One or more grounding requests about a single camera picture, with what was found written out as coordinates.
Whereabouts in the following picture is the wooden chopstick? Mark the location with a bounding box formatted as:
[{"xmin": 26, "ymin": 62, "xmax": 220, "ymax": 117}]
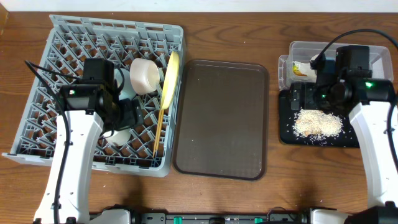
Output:
[
  {"xmin": 154, "ymin": 108, "xmax": 165, "ymax": 155},
  {"xmin": 152, "ymin": 108, "xmax": 162, "ymax": 158}
]

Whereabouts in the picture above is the yellow round plate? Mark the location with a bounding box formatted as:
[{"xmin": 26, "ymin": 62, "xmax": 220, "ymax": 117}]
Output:
[{"xmin": 160, "ymin": 52, "xmax": 180, "ymax": 110}]

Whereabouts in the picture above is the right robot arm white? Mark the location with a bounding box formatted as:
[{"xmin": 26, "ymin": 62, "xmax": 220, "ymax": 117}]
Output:
[{"xmin": 290, "ymin": 45, "xmax": 397, "ymax": 223}]

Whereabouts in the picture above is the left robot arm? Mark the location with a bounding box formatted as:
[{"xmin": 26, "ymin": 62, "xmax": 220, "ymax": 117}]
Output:
[{"xmin": 34, "ymin": 58, "xmax": 144, "ymax": 223}]

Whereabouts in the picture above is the light blue bowl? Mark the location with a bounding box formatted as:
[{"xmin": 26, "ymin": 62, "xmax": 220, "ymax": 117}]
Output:
[{"xmin": 114, "ymin": 68, "xmax": 136, "ymax": 100}]

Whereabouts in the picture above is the white cup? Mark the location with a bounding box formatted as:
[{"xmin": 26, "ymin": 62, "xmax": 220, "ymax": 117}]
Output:
[{"xmin": 103, "ymin": 129, "xmax": 131, "ymax": 147}]

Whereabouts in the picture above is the dark brown serving tray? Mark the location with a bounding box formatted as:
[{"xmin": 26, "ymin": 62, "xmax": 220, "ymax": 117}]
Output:
[{"xmin": 172, "ymin": 59, "xmax": 269, "ymax": 181}]

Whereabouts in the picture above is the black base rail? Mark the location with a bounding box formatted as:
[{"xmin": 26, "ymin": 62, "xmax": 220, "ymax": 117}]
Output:
[{"xmin": 90, "ymin": 203, "xmax": 352, "ymax": 224}]

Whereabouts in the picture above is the grey plastic dish rack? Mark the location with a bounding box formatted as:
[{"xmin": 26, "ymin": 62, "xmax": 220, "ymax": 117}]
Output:
[{"xmin": 5, "ymin": 15, "xmax": 186, "ymax": 177}]

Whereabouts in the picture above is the clear plastic waste bin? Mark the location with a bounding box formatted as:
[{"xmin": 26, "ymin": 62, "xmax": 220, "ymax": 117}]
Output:
[{"xmin": 278, "ymin": 41, "xmax": 394, "ymax": 91}]

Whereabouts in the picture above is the white paper waste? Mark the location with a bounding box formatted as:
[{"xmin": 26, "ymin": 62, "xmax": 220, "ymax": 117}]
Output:
[{"xmin": 292, "ymin": 54, "xmax": 318, "ymax": 78}]

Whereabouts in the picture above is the pile of rice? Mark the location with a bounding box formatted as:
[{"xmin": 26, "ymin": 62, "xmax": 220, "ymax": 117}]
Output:
[{"xmin": 292, "ymin": 109, "xmax": 345, "ymax": 141}]

